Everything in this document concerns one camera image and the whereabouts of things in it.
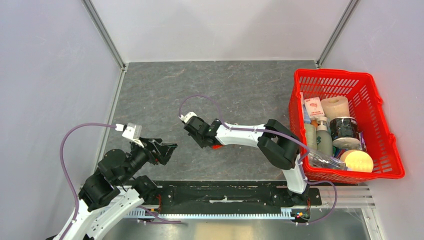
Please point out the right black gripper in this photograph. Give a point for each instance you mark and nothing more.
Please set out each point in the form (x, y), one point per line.
(202, 145)

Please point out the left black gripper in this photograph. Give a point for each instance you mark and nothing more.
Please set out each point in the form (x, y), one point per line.
(150, 146)

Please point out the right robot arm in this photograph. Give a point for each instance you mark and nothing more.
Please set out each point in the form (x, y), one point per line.
(276, 142)

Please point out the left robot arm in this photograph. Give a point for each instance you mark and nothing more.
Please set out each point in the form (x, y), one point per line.
(112, 191)

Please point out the grey green bottle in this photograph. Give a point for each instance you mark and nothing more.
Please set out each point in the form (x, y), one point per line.
(311, 136)

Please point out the clear plastic bottle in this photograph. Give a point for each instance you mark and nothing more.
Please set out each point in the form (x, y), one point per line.
(321, 160)

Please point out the white red carton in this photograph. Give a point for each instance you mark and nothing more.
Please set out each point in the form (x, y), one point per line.
(314, 108)

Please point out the green soap dispenser bottle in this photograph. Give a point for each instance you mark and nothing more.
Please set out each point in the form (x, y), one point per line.
(323, 138)

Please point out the toilet paper roll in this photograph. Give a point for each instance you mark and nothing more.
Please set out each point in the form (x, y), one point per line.
(335, 107)

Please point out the yellow round sponge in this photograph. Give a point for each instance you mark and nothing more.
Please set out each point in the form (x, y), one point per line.
(358, 161)

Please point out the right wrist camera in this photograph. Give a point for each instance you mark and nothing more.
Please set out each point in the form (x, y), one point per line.
(186, 118)

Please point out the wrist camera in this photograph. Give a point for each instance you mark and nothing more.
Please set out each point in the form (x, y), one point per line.
(132, 133)
(186, 118)

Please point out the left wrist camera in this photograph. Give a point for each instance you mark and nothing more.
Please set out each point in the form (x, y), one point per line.
(132, 133)

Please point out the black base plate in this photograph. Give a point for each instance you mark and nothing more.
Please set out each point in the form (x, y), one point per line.
(191, 197)

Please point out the left aluminium frame post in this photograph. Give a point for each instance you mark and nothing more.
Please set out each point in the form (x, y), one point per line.
(101, 28)

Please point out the aluminium frame post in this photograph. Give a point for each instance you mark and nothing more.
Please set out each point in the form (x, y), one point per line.
(101, 28)
(343, 20)

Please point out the white cable duct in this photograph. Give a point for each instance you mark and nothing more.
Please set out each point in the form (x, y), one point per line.
(284, 214)

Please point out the right aluminium frame post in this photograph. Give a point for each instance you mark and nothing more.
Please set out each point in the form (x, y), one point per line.
(343, 20)

